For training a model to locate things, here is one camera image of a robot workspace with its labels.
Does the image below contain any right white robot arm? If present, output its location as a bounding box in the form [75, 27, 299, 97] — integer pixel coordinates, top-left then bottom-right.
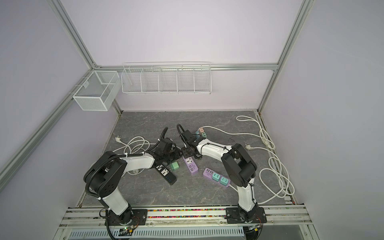
[178, 129, 267, 224]

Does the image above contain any green plug adapter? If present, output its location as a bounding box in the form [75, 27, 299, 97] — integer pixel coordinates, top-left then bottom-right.
[170, 162, 180, 171]

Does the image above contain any black power strip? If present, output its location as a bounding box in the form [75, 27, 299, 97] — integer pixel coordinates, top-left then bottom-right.
[156, 164, 177, 186]

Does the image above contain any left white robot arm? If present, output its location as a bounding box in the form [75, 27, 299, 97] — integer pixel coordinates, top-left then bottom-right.
[84, 127, 182, 225]

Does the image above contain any white wire shelf basket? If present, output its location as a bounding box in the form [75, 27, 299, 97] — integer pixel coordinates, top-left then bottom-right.
[121, 62, 212, 95]

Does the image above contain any white power cable with plug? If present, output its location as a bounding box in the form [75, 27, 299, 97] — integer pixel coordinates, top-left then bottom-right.
[89, 135, 184, 176]

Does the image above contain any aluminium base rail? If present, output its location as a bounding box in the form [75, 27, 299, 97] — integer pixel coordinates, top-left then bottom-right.
[54, 205, 319, 240]

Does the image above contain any white mesh box basket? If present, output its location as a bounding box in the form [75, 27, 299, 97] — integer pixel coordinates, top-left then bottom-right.
[73, 71, 122, 112]

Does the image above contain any long white cable right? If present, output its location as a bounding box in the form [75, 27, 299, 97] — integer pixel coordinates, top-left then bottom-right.
[201, 115, 296, 205]

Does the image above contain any purple power strip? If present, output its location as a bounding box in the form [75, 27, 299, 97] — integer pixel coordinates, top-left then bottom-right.
[183, 157, 199, 175]
[203, 168, 231, 188]

